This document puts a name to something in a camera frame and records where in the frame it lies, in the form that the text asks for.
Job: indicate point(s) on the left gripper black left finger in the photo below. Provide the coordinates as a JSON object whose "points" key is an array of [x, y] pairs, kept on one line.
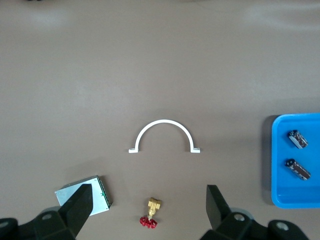
{"points": [[72, 215]]}

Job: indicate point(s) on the dark electrolytic capacitor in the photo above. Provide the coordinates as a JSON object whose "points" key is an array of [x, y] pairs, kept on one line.
{"points": [[298, 170]]}

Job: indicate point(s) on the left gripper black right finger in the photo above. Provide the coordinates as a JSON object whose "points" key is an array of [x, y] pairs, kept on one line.
{"points": [[220, 217]]}

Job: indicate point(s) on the blue plastic tray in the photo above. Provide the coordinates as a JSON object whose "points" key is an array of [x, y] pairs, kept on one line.
{"points": [[280, 160]]}

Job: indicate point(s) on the grey metal box module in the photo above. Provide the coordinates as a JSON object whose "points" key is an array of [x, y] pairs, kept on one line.
{"points": [[97, 200]]}

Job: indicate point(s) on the dark chip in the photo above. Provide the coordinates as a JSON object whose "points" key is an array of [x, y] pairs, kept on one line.
{"points": [[298, 139]]}

